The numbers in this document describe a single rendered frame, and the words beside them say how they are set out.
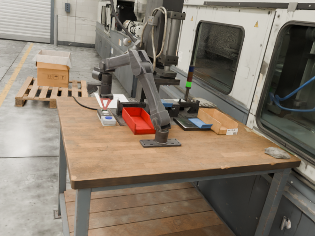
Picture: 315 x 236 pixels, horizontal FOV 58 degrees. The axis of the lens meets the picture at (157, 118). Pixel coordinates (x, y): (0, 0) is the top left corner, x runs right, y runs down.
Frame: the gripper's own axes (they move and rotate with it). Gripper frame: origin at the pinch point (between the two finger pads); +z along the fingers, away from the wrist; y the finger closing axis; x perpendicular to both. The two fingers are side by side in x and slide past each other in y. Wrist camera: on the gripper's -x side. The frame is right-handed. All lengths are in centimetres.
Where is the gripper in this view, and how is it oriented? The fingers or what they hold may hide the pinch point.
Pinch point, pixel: (104, 108)
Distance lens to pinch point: 164.0
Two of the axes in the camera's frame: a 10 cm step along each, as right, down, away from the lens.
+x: 9.2, -0.1, 3.9
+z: -1.3, 9.3, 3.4
